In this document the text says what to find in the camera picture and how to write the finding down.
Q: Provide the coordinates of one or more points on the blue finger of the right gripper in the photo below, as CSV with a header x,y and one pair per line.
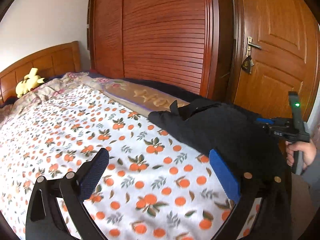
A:
x,y
263,121

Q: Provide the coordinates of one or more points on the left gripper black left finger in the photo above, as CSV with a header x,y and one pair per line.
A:
x,y
44,219

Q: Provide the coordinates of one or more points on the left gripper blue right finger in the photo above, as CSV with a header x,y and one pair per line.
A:
x,y
260,187

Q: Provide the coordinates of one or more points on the black garment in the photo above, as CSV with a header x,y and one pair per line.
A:
x,y
243,145

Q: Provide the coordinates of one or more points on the wooden bedroom door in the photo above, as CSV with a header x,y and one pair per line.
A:
x,y
288,33

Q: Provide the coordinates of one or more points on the person's right hand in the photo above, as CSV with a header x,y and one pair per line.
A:
x,y
308,148

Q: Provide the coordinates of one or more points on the orange-print white bed sheet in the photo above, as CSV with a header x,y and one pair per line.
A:
x,y
154,187

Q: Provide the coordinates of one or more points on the floral quilt at bed head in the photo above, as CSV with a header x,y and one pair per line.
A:
x,y
51,89

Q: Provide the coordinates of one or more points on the beige patterned mattress edge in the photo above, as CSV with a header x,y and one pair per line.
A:
x,y
136,97

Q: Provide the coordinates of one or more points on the wooden louvered wardrobe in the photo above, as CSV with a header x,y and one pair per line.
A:
x,y
186,43

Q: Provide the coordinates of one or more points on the yellow Pikachu plush toy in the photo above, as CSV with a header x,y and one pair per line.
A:
x,y
29,83

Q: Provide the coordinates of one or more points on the wooden headboard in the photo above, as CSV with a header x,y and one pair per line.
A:
x,y
50,62

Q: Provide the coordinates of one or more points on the dark tag on door handle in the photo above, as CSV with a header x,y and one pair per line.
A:
x,y
247,65

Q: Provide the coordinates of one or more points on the brass door handle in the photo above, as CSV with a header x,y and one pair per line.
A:
x,y
251,45

